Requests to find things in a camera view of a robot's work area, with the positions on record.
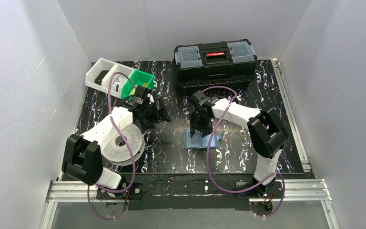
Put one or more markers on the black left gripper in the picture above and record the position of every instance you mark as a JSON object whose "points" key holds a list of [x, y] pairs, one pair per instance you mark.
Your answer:
{"points": [[157, 111]]}

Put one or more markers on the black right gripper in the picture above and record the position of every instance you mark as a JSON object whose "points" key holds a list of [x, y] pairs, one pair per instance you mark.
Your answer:
{"points": [[201, 125]]}

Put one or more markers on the white printed card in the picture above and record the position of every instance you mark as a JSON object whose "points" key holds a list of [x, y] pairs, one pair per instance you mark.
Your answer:
{"points": [[118, 84]]}

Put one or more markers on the black credit card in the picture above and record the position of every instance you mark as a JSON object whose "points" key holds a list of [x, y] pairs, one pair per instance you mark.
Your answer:
{"points": [[99, 78]]}

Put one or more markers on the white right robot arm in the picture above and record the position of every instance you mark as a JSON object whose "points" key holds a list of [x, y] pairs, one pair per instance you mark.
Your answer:
{"points": [[268, 135]]}

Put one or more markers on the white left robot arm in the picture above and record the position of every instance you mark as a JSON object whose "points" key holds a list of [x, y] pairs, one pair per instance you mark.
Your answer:
{"points": [[83, 153]]}

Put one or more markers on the green plastic bin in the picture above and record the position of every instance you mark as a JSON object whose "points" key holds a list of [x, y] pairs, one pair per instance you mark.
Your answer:
{"points": [[138, 78]]}

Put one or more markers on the white bin middle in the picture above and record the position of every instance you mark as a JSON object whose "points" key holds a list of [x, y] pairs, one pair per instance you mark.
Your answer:
{"points": [[116, 68]]}

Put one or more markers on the white bin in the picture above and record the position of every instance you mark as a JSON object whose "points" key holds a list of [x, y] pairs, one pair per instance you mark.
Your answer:
{"points": [[116, 68], [95, 76]]}

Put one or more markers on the black toolbox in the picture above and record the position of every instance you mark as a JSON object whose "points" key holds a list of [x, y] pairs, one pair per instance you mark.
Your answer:
{"points": [[198, 66]]}

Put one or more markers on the white bin far left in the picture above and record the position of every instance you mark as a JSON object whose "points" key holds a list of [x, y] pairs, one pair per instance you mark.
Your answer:
{"points": [[95, 76]]}

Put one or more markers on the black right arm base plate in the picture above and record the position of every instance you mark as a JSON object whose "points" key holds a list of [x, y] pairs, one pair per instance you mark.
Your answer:
{"points": [[258, 192]]}

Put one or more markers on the aluminium rail frame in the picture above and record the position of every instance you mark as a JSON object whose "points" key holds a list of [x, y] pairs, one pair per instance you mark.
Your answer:
{"points": [[172, 189]]}

